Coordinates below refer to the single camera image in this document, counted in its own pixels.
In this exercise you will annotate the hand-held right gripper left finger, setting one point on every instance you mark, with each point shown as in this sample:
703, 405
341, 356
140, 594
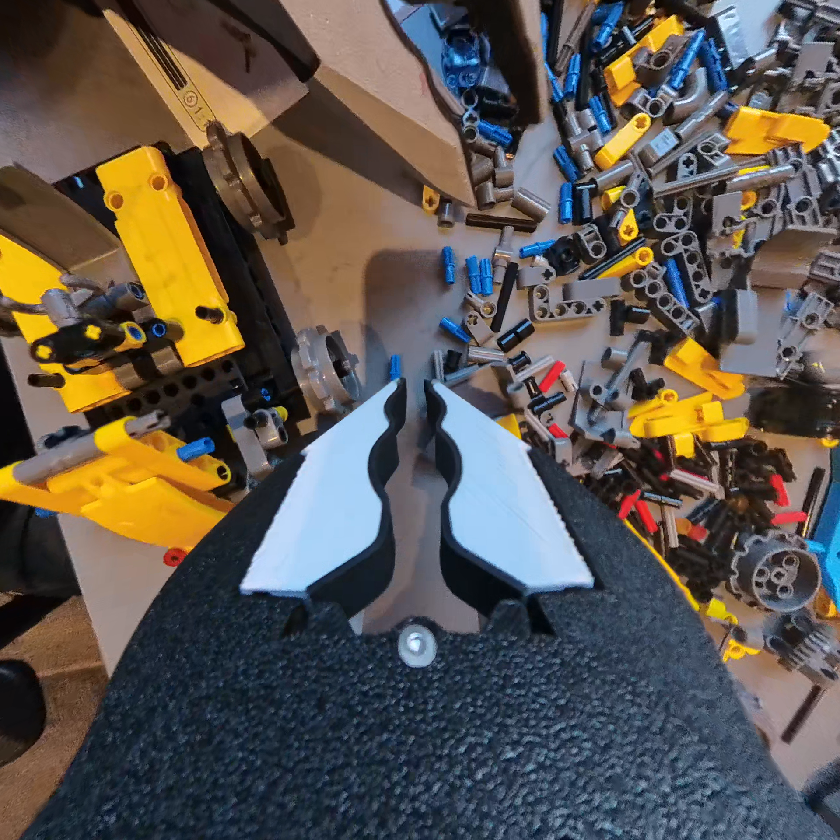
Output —
321, 518

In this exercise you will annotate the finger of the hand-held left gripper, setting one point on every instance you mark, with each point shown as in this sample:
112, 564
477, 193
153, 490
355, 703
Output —
531, 59
387, 98

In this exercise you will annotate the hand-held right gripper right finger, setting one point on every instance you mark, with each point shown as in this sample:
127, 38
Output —
512, 518

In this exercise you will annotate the pile of small building pieces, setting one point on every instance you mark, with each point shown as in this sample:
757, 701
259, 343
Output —
656, 229

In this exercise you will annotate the white instruction booklet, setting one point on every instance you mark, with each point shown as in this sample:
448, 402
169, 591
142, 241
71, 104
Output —
216, 98

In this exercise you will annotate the yellow toy vehicle model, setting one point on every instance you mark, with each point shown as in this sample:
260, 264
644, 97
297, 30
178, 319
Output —
164, 249

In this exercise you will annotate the grey spoked toy wheel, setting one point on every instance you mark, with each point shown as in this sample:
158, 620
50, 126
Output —
778, 571

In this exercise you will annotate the blue curved toy panel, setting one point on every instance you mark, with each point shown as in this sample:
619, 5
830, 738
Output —
827, 558

